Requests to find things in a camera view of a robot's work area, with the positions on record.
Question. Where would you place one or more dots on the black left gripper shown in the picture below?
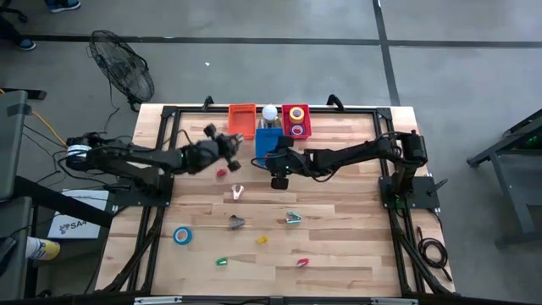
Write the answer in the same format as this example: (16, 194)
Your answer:
(218, 148)

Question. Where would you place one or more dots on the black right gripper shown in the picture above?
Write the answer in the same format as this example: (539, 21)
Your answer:
(284, 163)

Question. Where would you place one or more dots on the blue plastic basket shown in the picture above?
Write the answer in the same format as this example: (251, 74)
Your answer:
(263, 144)

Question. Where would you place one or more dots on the small red stapler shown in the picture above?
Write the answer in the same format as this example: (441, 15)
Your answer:
(302, 263)
(221, 172)

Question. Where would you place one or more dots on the purple tape roll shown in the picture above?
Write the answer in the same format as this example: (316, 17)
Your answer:
(292, 130)

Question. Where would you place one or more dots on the yellow tape roll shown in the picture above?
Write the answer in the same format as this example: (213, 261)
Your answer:
(291, 114)

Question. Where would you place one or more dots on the pink staple remover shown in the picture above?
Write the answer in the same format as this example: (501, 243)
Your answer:
(236, 195)

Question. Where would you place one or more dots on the teal staple remover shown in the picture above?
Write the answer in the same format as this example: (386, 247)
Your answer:
(292, 218)

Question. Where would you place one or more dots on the dark grey staple remover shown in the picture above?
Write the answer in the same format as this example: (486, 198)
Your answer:
(236, 223)

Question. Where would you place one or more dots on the light blue tape roll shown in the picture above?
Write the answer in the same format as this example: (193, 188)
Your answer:
(175, 236)

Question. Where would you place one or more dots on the small green stapler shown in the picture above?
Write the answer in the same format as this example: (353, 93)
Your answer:
(221, 262)

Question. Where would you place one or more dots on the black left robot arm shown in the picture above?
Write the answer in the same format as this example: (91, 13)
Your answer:
(139, 154)

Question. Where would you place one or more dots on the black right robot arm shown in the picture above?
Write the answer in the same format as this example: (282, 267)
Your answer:
(351, 154)

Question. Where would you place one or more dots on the small yellow stapler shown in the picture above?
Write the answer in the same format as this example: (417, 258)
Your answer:
(262, 240)

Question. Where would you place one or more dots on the orange plastic basket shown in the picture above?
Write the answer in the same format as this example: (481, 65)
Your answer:
(242, 123)

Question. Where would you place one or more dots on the red plastic basket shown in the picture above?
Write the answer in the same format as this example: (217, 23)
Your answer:
(307, 135)

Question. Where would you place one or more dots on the white light bulb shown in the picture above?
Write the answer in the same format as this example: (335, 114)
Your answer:
(269, 113)

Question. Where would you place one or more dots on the black floor fan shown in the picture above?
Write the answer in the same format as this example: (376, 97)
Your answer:
(123, 68)

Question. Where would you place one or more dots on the white printed paper sign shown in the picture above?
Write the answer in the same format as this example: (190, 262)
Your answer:
(74, 226)

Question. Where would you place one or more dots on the black diagonal bar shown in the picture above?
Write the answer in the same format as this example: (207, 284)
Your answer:
(63, 203)

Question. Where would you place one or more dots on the person's shoe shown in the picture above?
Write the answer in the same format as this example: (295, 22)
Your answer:
(63, 5)
(26, 44)

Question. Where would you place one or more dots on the yellow and white bottle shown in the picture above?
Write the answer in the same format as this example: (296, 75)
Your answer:
(42, 249)

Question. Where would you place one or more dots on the grey equipment cart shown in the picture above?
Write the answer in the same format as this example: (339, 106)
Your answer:
(12, 144)

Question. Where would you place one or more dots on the dark metal stand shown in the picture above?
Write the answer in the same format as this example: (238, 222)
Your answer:
(508, 178)

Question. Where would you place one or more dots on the black aluminium table frame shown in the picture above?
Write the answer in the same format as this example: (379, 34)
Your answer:
(199, 109)

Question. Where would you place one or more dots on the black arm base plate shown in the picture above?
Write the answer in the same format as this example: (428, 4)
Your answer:
(127, 200)
(419, 192)

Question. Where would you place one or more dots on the silver metal bracket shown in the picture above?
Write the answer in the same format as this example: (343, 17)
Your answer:
(157, 300)
(394, 301)

